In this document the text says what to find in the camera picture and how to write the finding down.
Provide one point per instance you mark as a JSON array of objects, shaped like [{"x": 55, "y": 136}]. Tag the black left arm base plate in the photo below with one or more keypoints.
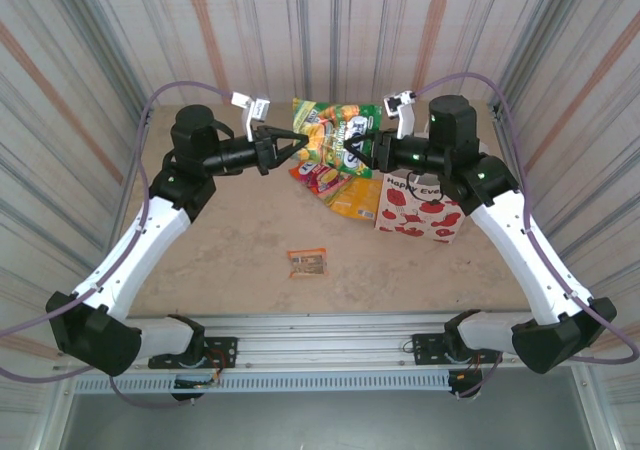
[{"x": 222, "y": 352}]

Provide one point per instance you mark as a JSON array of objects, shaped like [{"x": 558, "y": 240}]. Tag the orange red Fox's candy bag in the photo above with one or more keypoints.
[{"x": 315, "y": 177}]

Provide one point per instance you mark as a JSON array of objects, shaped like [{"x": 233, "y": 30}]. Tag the green Fox's candy bag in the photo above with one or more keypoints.
[{"x": 330, "y": 125}]

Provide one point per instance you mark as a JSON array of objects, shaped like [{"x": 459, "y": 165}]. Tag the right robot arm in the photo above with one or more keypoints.
[{"x": 530, "y": 260}]

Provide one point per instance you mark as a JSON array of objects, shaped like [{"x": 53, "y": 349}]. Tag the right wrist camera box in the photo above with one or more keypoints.
[{"x": 400, "y": 105}]

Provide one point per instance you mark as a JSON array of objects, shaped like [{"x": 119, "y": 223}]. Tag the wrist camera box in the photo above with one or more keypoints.
[
  {"x": 400, "y": 105},
  {"x": 252, "y": 107}
]

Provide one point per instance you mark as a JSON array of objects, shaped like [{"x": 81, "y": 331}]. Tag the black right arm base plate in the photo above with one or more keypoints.
[{"x": 427, "y": 347}]

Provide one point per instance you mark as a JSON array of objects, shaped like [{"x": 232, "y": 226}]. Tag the yellow snack packet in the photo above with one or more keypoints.
[{"x": 357, "y": 197}]

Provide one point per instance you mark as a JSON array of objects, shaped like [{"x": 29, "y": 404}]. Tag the red white paper bag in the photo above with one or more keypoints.
[{"x": 420, "y": 210}]

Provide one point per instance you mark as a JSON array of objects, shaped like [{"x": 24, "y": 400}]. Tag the small orange snack bar packet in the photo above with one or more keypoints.
[{"x": 307, "y": 263}]

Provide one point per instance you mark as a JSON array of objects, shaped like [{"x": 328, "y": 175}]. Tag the aluminium rail frame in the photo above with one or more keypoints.
[{"x": 325, "y": 340}]

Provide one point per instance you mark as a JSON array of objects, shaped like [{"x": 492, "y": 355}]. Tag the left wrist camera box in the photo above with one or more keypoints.
[{"x": 252, "y": 107}]

